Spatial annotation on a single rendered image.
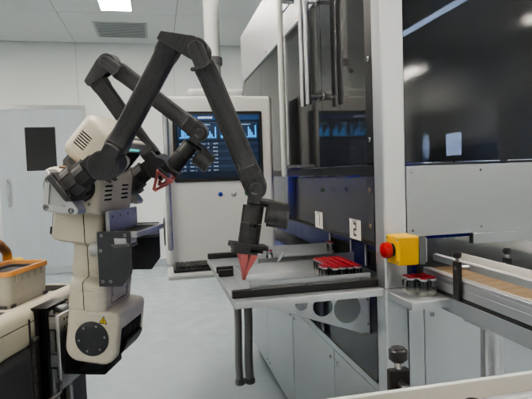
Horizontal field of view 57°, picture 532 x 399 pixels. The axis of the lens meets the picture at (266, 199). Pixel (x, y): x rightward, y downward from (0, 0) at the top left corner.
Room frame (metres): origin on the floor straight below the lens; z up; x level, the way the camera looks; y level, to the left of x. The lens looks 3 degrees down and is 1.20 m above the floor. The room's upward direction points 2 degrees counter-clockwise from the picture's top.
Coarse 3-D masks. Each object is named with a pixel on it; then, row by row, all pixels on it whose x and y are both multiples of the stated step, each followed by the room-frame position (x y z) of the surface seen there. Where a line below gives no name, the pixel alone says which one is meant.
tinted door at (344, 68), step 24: (336, 0) 1.60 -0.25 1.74; (360, 0) 1.42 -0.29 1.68; (336, 24) 1.60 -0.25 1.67; (360, 24) 1.42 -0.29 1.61; (336, 48) 1.61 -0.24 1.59; (360, 48) 1.43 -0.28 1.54; (336, 72) 1.61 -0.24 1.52; (360, 72) 1.43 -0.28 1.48; (336, 96) 1.62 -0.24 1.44; (360, 96) 1.43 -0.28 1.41; (336, 120) 1.63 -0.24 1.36; (360, 120) 1.44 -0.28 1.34; (336, 144) 1.63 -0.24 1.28; (360, 144) 1.44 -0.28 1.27
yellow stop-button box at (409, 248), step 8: (392, 240) 1.22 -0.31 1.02; (400, 240) 1.19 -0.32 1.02; (408, 240) 1.19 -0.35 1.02; (416, 240) 1.20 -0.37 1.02; (424, 240) 1.20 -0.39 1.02; (400, 248) 1.19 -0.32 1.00; (408, 248) 1.19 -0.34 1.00; (416, 248) 1.20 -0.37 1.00; (424, 248) 1.20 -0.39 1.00; (392, 256) 1.23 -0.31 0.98; (400, 256) 1.19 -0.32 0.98; (408, 256) 1.19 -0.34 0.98; (416, 256) 1.20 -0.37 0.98; (424, 256) 1.20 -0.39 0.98; (400, 264) 1.19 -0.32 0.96; (408, 264) 1.20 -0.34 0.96
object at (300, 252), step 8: (272, 248) 1.89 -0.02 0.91; (280, 248) 1.90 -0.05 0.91; (288, 248) 1.91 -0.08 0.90; (296, 248) 1.91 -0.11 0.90; (304, 248) 1.92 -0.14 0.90; (312, 248) 1.93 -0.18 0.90; (320, 248) 1.93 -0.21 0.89; (264, 256) 1.85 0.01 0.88; (272, 256) 1.84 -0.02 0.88; (288, 256) 1.64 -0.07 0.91; (296, 256) 1.65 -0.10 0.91; (304, 256) 1.65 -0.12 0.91; (312, 256) 1.66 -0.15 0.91; (320, 256) 1.67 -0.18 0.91; (344, 256) 1.69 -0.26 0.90; (352, 256) 1.69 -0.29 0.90
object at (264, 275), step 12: (264, 264) 1.54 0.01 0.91; (276, 264) 1.55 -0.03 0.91; (288, 264) 1.56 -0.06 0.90; (300, 264) 1.56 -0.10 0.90; (312, 264) 1.57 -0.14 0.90; (240, 276) 1.40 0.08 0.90; (252, 276) 1.50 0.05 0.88; (264, 276) 1.49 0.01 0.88; (276, 276) 1.48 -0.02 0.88; (288, 276) 1.48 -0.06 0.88; (300, 276) 1.47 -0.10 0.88; (312, 276) 1.47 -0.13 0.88; (324, 276) 1.31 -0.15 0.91; (336, 276) 1.32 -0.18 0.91; (348, 276) 1.33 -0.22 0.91; (360, 276) 1.34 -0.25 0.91
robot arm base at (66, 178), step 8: (80, 160) 1.32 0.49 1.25; (64, 168) 1.31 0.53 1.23; (72, 168) 1.30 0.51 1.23; (80, 168) 1.29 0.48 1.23; (48, 176) 1.28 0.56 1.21; (56, 176) 1.30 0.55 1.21; (64, 176) 1.29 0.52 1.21; (72, 176) 1.29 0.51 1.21; (80, 176) 1.29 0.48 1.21; (88, 176) 1.30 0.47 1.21; (56, 184) 1.27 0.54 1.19; (64, 184) 1.29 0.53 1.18; (72, 184) 1.29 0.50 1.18; (80, 184) 1.30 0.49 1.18; (88, 184) 1.32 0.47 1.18; (64, 192) 1.27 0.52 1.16; (72, 192) 1.30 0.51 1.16; (80, 192) 1.31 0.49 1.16; (64, 200) 1.27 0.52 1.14; (72, 200) 1.30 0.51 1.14
